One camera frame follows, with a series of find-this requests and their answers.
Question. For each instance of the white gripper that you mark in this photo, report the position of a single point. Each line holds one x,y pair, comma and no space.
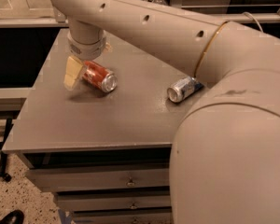
85,49

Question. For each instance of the red coke can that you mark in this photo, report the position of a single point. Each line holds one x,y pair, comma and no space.
100,77

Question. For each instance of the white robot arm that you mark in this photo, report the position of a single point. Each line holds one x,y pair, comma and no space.
225,158

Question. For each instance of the silver blue can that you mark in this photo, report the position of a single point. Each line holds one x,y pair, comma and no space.
182,89

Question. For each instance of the grey metal railing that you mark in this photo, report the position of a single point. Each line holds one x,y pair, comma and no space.
28,19

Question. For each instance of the grey drawer cabinet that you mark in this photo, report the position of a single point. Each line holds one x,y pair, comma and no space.
85,127

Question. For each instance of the top grey drawer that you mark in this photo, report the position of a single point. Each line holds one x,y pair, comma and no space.
100,177

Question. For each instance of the grey drawer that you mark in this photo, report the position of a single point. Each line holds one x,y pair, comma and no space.
100,177
125,216
132,200

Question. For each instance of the middle grey drawer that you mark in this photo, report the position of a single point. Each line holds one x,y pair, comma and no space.
132,200

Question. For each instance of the bottom grey drawer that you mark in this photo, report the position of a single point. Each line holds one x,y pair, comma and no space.
125,216

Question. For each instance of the black shoe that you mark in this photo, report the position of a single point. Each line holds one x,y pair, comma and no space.
14,217

